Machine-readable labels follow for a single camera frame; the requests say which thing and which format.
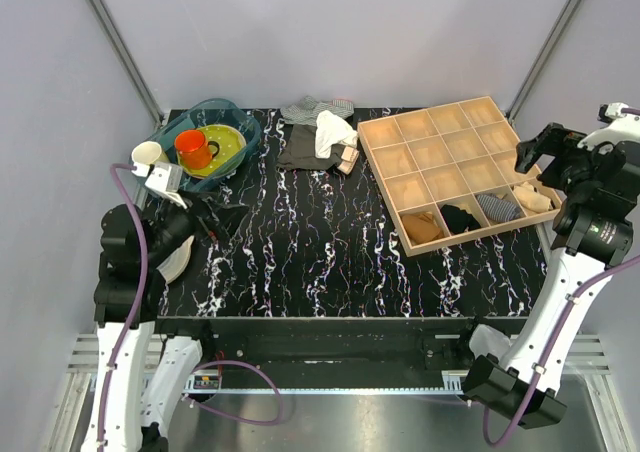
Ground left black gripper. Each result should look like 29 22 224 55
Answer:
143 187 250 266

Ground white underwear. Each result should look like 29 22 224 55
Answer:
315 110 358 159

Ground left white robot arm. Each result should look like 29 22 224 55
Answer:
81 194 248 451

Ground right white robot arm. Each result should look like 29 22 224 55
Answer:
453 117 639 446

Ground rolled beige underwear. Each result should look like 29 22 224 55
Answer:
513 182 553 213

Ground rolled striped underwear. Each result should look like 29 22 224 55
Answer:
476 194 522 223

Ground dark grey underwear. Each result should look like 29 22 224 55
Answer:
276 124 359 175

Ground rolled black underwear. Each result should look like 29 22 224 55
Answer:
440 204 481 235

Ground striped grey underwear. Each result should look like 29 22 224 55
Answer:
280 96 354 126

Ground rolled tan underwear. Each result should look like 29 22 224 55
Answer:
401 211 444 245

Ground yellow-green dotted plate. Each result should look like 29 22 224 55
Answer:
176 124 246 179

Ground orange mug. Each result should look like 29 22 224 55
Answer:
174 129 220 170

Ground blue transparent plastic bin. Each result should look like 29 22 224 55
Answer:
149 98 261 192

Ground cream stacked bowls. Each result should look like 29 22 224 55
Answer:
157 235 195 284

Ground cream yellow mug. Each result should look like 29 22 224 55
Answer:
131 141 170 165

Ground wooden compartment tray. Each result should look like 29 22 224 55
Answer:
357 96 562 256

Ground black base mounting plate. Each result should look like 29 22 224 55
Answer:
155 317 473 391

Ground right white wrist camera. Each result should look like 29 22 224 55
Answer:
598 102 639 133

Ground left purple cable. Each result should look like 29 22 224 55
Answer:
97 162 284 448

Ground purple cable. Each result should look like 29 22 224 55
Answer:
482 256 640 446
97 162 284 448

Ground right aluminium frame post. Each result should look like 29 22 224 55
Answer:
505 0 584 124

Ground aluminium frame post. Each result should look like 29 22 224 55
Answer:
86 0 164 126
505 0 584 124

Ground aluminium front rail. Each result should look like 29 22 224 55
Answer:
67 334 610 375

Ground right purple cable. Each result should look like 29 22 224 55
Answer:
482 256 640 446

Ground left aluminium frame post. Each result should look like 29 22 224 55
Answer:
86 0 164 126

